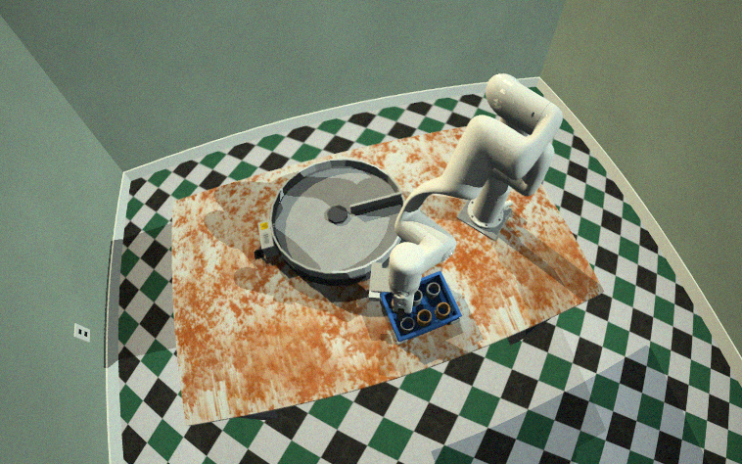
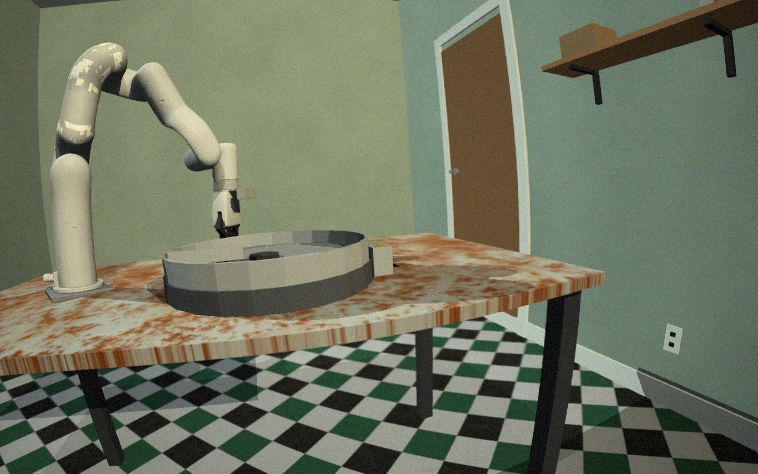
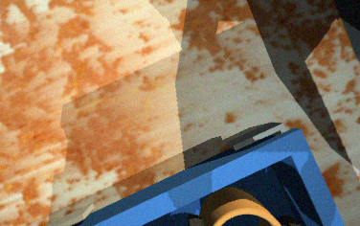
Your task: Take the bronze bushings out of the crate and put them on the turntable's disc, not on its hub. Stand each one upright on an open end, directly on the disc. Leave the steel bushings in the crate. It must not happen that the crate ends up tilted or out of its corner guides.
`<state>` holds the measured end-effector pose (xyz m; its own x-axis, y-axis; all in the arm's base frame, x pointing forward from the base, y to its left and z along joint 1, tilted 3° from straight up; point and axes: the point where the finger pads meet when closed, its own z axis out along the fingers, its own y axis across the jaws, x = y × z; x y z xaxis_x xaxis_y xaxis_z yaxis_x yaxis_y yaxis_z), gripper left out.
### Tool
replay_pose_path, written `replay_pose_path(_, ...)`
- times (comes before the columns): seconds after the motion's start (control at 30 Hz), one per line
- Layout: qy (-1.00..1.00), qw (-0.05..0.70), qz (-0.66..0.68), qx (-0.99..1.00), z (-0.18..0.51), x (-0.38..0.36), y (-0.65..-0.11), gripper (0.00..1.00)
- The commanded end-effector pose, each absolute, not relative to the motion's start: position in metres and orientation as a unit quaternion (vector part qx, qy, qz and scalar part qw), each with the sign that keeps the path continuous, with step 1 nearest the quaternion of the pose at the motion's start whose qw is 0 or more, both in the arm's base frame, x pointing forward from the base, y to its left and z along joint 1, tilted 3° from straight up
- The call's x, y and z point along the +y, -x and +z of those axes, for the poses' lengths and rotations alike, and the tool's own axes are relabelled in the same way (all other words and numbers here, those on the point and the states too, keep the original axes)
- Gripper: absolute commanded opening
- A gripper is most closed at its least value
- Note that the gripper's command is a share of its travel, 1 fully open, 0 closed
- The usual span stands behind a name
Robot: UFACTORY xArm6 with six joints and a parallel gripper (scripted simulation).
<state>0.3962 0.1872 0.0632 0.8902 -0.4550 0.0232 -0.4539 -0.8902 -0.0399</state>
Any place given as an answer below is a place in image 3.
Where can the blue crate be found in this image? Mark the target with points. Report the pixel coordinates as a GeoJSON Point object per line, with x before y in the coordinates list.
{"type": "Point", "coordinates": [292, 186]}

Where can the bronze bushing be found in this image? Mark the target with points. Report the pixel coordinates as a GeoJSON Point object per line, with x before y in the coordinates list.
{"type": "Point", "coordinates": [229, 202]}

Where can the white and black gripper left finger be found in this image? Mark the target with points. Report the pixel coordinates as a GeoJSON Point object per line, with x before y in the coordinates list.
{"type": "Point", "coordinates": [195, 220]}

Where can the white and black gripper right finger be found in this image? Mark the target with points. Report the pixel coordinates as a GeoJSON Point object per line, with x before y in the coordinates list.
{"type": "Point", "coordinates": [287, 220]}

